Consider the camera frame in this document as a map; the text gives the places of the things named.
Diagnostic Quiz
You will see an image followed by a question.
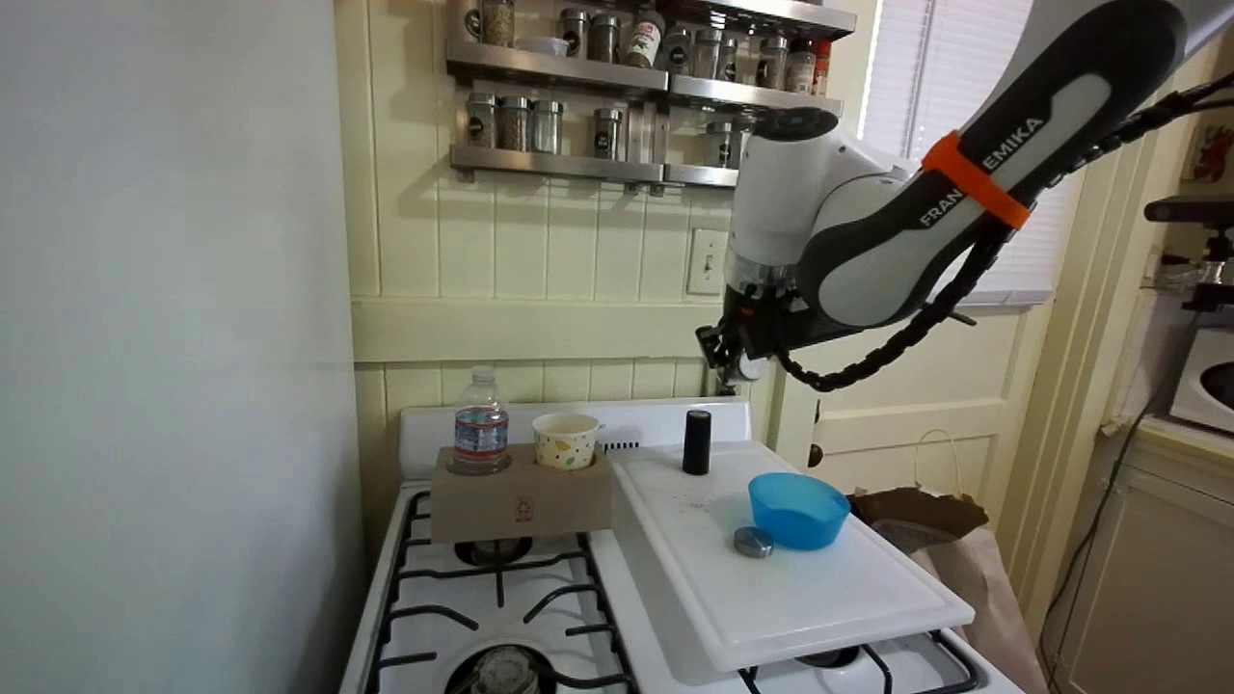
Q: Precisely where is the brown paper bag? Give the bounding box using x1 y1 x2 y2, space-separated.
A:
851 487 1049 694

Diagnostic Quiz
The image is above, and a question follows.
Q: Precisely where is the white wall outlet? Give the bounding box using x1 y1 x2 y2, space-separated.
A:
687 229 727 299

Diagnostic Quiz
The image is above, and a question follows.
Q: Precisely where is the white cutting board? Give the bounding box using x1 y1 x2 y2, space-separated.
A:
613 445 970 680

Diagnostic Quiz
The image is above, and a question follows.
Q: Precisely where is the patterned paper cup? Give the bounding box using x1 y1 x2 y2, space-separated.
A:
531 413 603 469

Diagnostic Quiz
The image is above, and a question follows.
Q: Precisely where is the metal spice rack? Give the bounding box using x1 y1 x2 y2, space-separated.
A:
443 0 854 188

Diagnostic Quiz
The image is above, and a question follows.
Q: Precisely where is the white gas stove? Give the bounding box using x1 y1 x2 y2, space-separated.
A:
339 403 1019 694

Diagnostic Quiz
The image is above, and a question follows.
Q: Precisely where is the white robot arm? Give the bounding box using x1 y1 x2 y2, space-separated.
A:
698 0 1234 394

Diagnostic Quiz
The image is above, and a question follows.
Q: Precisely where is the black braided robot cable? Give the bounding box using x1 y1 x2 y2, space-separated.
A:
775 70 1234 398

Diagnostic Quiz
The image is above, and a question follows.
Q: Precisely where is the black pepper grinder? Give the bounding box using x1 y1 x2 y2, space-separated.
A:
682 409 714 473

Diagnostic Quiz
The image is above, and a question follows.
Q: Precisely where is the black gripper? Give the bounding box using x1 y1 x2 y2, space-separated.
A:
695 291 781 398

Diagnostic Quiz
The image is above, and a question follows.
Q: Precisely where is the cardboard cup carrier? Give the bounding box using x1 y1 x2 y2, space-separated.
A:
432 445 613 543

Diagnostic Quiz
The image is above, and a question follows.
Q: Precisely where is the clear water bottle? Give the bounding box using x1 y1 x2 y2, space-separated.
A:
456 372 509 473

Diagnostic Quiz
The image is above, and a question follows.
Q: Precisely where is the blue plastic bowl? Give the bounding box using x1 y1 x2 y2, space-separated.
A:
749 473 847 550

